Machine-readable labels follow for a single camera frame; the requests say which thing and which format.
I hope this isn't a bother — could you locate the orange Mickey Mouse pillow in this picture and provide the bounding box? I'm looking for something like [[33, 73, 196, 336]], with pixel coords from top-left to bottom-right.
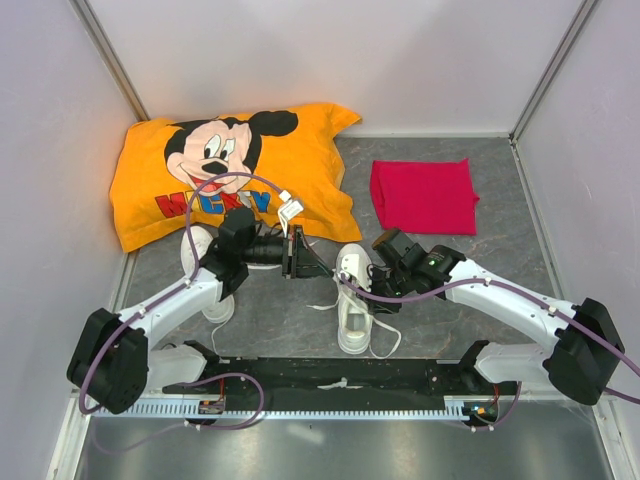
[[110, 103, 362, 252]]

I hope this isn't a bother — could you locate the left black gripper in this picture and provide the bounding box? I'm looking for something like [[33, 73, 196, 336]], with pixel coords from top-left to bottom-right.
[[240, 225, 333, 279]]

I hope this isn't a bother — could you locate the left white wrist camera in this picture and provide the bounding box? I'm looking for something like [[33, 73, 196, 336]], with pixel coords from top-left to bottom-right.
[[277, 190, 304, 236]]

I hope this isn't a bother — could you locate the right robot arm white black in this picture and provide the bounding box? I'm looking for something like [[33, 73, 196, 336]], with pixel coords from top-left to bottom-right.
[[370, 229, 624, 406]]

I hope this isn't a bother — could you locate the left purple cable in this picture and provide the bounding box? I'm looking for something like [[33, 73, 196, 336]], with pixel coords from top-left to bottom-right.
[[78, 171, 291, 415]]

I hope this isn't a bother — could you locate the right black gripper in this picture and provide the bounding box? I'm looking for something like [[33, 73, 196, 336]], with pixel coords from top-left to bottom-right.
[[355, 266, 412, 316]]

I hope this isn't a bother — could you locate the white sneaker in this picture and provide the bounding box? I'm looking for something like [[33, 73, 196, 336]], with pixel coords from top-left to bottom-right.
[[180, 226, 235, 354], [307, 243, 402, 359]]

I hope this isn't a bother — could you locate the red folded cloth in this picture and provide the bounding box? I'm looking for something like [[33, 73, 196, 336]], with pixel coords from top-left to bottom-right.
[[370, 158, 479, 236]]

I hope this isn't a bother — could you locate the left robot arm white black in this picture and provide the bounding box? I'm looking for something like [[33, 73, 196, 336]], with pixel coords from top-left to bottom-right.
[[66, 208, 333, 414]]

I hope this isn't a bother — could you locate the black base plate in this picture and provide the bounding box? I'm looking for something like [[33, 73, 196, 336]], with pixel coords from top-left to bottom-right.
[[161, 355, 521, 414]]

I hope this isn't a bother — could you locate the slotted aluminium cable duct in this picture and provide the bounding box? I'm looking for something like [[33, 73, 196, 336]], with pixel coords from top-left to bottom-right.
[[95, 397, 499, 421]]

